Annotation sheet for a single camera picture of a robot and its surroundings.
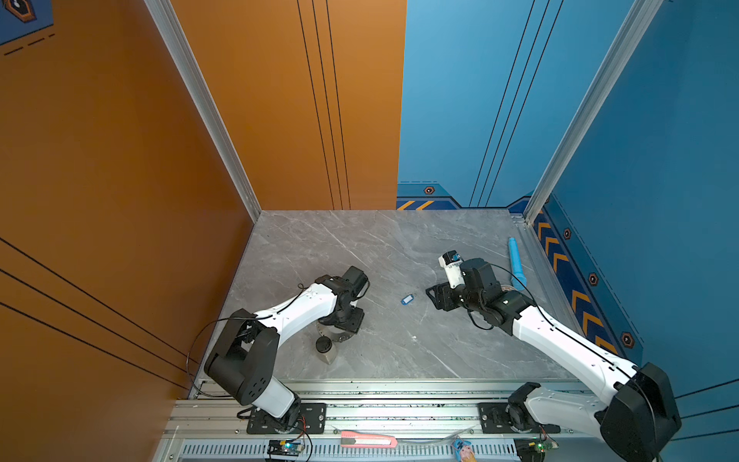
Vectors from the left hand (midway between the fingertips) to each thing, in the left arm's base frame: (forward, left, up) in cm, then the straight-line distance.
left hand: (349, 321), depth 87 cm
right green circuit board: (-31, -48, -4) cm, 57 cm away
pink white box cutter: (-30, -3, -3) cm, 30 cm away
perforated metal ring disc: (-2, +5, -3) cm, 6 cm away
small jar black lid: (-11, +5, +6) cm, 13 cm away
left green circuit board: (-31, +13, -5) cm, 34 cm away
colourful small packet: (-32, -29, 0) cm, 43 cm away
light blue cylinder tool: (+16, -57, 0) cm, 59 cm away
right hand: (+5, -24, +12) cm, 27 cm away
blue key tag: (+10, -19, -4) cm, 21 cm away
